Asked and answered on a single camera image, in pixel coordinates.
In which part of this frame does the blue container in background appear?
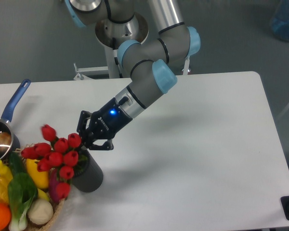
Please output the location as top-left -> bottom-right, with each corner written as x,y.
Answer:
270,0 -> 289,42

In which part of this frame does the yellow bell pepper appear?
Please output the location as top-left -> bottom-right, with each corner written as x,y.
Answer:
0,160 -> 13,205

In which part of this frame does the yellow banana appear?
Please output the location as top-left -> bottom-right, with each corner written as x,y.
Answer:
38,189 -> 50,202

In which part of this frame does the grey ribbed vase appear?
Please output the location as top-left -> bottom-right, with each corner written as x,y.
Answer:
72,149 -> 104,193

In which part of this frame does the blue handled saucepan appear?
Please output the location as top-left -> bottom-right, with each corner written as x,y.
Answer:
0,79 -> 31,161

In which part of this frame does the yellow squash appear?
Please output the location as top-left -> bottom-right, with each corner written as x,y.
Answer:
26,159 -> 49,190

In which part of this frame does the dark green cucumber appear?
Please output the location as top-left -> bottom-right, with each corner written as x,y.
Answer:
8,152 -> 27,176

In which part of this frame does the green bok choy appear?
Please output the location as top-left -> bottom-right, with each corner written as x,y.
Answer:
8,173 -> 38,231

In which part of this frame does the woven bamboo basket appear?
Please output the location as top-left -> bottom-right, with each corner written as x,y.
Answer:
2,157 -> 64,231

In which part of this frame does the red tulip bouquet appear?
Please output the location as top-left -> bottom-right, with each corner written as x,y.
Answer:
21,125 -> 81,201

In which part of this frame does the white garlic bulb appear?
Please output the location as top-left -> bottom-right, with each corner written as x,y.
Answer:
27,199 -> 53,225

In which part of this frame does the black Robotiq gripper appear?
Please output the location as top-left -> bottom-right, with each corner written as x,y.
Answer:
77,96 -> 132,151

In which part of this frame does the purple eggplant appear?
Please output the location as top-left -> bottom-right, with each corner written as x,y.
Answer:
49,169 -> 60,204

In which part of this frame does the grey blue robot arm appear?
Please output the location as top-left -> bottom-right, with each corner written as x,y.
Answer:
65,0 -> 201,150

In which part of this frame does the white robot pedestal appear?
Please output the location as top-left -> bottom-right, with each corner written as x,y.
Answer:
73,12 -> 192,81

